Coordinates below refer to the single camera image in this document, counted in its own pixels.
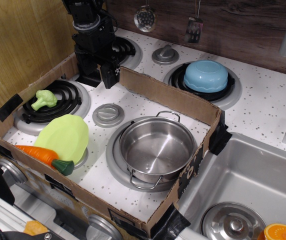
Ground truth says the hanging round metal strainer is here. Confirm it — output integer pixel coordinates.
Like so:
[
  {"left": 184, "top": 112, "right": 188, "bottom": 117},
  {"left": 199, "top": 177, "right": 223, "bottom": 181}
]
[{"left": 134, "top": 0, "right": 158, "bottom": 33}]

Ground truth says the orange slice toy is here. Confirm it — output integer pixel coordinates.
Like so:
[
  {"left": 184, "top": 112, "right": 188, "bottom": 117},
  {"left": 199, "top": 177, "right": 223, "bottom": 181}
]
[{"left": 257, "top": 223, "right": 286, "bottom": 240}]

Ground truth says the back right black burner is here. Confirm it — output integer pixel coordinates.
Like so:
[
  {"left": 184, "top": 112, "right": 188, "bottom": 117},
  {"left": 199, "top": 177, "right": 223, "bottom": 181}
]
[{"left": 168, "top": 62, "right": 235, "bottom": 102}]

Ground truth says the grey sink basin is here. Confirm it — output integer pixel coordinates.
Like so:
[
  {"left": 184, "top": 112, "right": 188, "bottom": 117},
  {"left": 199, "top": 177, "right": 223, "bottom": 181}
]
[{"left": 178, "top": 133, "right": 286, "bottom": 240}]

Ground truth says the orange toy carrot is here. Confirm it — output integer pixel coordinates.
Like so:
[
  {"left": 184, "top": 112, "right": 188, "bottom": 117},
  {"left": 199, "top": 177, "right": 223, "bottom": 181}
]
[{"left": 15, "top": 145, "right": 75, "bottom": 176}]

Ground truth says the grey stove knob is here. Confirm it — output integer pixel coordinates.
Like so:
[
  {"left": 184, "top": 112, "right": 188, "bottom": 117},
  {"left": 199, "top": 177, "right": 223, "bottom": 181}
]
[
  {"left": 92, "top": 103, "right": 125, "bottom": 128},
  {"left": 152, "top": 44, "right": 179, "bottom": 66}
]

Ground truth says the front right grey burner ring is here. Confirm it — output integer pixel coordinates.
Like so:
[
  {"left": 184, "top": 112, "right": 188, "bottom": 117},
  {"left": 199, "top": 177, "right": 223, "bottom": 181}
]
[{"left": 105, "top": 116, "right": 199, "bottom": 193}]

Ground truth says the light blue plastic bowl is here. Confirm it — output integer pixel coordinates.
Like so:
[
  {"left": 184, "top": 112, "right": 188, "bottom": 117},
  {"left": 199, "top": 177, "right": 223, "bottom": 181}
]
[{"left": 183, "top": 60, "right": 228, "bottom": 93}]

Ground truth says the grey knob under plate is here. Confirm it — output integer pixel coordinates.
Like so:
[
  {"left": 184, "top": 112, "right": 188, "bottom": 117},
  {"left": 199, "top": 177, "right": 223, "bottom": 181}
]
[{"left": 74, "top": 148, "right": 89, "bottom": 169}]

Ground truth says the yellow sponge piece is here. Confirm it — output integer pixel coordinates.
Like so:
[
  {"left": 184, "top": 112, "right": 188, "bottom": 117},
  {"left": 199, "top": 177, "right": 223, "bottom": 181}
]
[{"left": 23, "top": 220, "right": 49, "bottom": 236}]

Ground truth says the black burner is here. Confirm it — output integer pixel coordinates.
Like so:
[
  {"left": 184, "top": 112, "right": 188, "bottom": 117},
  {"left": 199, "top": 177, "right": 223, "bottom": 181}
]
[
  {"left": 19, "top": 80, "right": 82, "bottom": 124},
  {"left": 168, "top": 62, "right": 235, "bottom": 102},
  {"left": 112, "top": 36, "right": 136, "bottom": 63}
]

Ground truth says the front left black burner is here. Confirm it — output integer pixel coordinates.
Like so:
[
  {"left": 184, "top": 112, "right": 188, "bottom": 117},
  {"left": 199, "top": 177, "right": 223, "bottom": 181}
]
[{"left": 19, "top": 80, "right": 82, "bottom": 124}]

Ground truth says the grey centre stove knob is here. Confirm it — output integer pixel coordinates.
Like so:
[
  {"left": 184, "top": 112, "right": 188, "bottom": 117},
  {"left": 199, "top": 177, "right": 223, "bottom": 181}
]
[{"left": 92, "top": 103, "right": 125, "bottom": 128}]

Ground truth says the stainless steel pot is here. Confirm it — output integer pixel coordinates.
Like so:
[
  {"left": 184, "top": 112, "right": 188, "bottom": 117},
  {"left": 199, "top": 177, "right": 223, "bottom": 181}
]
[{"left": 119, "top": 110, "right": 197, "bottom": 191}]

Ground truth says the grey front panel knob right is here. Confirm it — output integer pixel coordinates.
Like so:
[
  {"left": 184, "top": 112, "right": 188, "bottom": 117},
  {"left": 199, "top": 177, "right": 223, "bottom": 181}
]
[{"left": 86, "top": 214, "right": 123, "bottom": 240}]

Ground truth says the silver pot lid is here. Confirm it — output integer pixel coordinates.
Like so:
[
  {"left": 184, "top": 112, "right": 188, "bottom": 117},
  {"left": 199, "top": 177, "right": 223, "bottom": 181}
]
[{"left": 200, "top": 202, "right": 267, "bottom": 240}]

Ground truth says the grey panel knob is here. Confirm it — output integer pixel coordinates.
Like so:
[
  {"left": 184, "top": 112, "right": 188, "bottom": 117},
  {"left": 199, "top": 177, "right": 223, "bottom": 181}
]
[
  {"left": 0, "top": 158, "right": 28, "bottom": 187},
  {"left": 86, "top": 214, "right": 123, "bottom": 240}
]

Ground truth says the grey back stove knob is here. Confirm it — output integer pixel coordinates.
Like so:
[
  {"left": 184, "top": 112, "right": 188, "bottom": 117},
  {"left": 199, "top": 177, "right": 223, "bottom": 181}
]
[{"left": 152, "top": 44, "right": 179, "bottom": 66}]

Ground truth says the back left black burner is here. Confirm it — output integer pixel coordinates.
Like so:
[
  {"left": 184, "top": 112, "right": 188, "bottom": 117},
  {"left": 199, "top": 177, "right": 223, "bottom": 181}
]
[{"left": 112, "top": 36, "right": 136, "bottom": 63}]

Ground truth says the hanging metal grater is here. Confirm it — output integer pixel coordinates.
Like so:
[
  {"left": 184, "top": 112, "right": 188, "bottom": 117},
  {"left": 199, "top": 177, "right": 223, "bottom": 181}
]
[{"left": 184, "top": 0, "right": 203, "bottom": 44}]

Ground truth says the green toy broccoli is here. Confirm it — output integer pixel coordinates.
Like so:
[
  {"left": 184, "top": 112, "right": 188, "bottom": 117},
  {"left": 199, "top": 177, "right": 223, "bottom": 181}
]
[{"left": 31, "top": 90, "right": 58, "bottom": 111}]

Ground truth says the brown cardboard fence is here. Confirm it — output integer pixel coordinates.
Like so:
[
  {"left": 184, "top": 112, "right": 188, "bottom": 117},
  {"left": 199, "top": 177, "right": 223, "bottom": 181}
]
[{"left": 0, "top": 54, "right": 222, "bottom": 240}]

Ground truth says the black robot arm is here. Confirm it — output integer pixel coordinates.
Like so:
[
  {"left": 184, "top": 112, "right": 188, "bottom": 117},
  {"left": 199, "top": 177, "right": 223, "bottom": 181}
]
[{"left": 63, "top": 0, "right": 120, "bottom": 89}]

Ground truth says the light green plastic plate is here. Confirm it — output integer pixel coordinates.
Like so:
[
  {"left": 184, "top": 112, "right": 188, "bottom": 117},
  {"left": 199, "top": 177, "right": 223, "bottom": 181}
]
[{"left": 34, "top": 114, "right": 89, "bottom": 165}]

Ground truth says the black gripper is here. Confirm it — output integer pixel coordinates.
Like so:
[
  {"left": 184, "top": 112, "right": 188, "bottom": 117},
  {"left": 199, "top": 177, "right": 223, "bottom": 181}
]
[{"left": 72, "top": 15, "right": 120, "bottom": 89}]

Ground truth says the grey front panel knob left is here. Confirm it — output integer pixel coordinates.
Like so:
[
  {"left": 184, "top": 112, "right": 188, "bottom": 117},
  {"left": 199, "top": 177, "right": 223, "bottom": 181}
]
[{"left": 0, "top": 158, "right": 28, "bottom": 187}]

